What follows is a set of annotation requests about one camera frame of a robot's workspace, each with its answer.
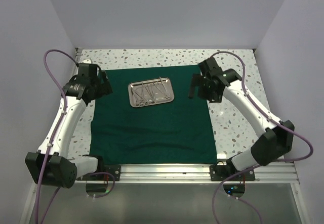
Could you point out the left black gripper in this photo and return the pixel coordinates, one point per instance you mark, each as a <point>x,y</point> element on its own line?
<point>104,88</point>

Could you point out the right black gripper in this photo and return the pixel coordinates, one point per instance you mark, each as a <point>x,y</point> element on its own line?
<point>198,79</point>

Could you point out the green surgical cloth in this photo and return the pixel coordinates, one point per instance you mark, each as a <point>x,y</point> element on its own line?
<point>175,132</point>

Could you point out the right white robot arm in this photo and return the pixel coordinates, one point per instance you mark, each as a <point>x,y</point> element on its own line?
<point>275,137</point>

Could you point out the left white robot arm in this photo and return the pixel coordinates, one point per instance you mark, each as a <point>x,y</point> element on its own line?
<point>50,165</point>

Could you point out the steel surgical scissors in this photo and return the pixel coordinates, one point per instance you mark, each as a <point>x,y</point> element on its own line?
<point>141,95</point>

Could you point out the steel needle holder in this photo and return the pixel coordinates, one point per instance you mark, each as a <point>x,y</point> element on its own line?
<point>165,90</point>

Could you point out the stainless steel instrument tray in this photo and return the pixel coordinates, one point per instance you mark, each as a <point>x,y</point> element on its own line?
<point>150,92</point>

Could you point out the steel forceps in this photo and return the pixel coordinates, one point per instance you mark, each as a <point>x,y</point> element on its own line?
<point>153,92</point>

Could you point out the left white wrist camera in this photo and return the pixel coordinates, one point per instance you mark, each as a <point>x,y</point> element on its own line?
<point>86,61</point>

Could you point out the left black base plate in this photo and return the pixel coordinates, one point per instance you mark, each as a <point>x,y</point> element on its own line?
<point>114,170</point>

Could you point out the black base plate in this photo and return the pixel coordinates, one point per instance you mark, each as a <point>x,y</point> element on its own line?
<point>221,172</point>
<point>114,170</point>

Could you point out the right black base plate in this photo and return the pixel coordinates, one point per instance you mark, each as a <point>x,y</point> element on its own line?
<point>221,172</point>

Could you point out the aluminium mounting rail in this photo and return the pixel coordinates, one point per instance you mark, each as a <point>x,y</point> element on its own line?
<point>274,173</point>

